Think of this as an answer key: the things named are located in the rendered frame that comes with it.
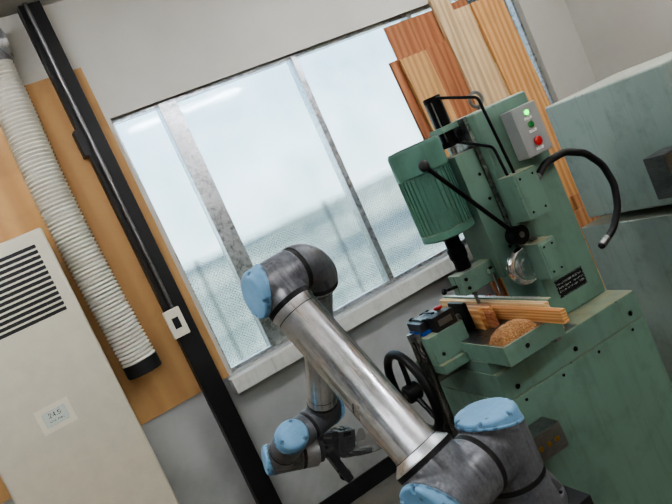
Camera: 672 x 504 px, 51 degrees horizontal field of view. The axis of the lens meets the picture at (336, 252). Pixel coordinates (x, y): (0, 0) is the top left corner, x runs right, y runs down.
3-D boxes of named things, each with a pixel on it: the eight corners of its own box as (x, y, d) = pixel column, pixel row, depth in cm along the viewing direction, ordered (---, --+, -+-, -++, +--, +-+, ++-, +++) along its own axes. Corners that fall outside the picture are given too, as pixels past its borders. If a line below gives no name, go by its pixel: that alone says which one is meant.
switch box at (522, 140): (518, 161, 226) (499, 115, 224) (541, 150, 230) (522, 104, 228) (530, 158, 221) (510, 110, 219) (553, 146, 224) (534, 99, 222)
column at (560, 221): (517, 318, 250) (436, 128, 242) (563, 290, 258) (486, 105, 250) (558, 320, 229) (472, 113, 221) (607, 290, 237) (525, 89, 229)
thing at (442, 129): (437, 152, 233) (416, 104, 231) (455, 143, 236) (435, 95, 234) (449, 148, 225) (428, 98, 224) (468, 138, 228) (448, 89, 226)
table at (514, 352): (390, 362, 250) (383, 347, 250) (457, 323, 261) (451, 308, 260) (485, 384, 194) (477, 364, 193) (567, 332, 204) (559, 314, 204)
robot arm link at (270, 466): (269, 469, 202) (263, 482, 210) (311, 461, 207) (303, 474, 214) (262, 439, 207) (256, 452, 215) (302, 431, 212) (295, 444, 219)
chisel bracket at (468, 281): (457, 300, 233) (447, 276, 232) (490, 281, 237) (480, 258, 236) (469, 300, 226) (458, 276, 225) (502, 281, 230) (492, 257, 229)
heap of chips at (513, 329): (485, 344, 206) (480, 332, 206) (521, 322, 211) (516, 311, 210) (503, 346, 198) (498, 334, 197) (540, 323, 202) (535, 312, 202)
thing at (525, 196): (515, 223, 225) (496, 179, 223) (536, 211, 228) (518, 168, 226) (531, 220, 217) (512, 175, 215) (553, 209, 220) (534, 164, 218)
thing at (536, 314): (458, 316, 246) (453, 306, 245) (462, 314, 247) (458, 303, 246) (564, 324, 194) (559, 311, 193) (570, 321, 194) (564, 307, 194)
